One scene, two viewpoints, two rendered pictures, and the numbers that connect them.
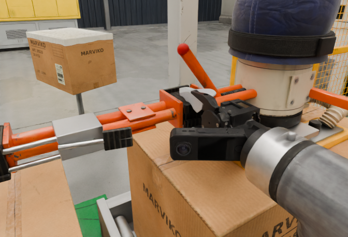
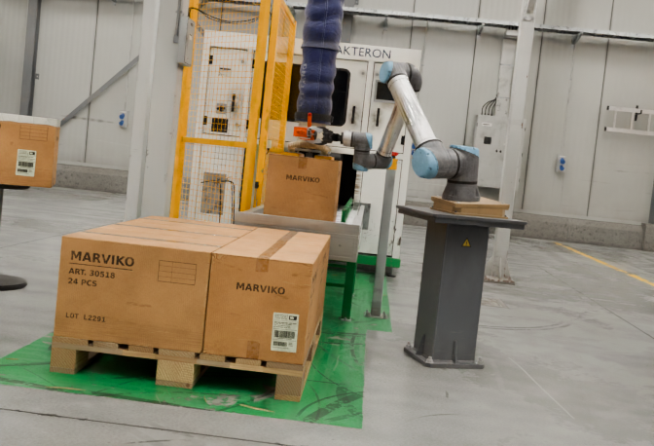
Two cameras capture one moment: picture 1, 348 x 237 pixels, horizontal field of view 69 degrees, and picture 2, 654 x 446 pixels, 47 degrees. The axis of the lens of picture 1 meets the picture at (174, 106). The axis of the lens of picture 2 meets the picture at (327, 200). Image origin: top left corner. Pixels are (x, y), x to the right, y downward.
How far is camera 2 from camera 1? 404 cm
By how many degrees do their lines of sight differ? 59
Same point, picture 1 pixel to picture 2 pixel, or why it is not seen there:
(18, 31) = not seen: outside the picture
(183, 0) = (175, 95)
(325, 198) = (361, 135)
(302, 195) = (358, 137)
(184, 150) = (330, 136)
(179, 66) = (169, 155)
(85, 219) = not seen: hidden behind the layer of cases
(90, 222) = not seen: hidden behind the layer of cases
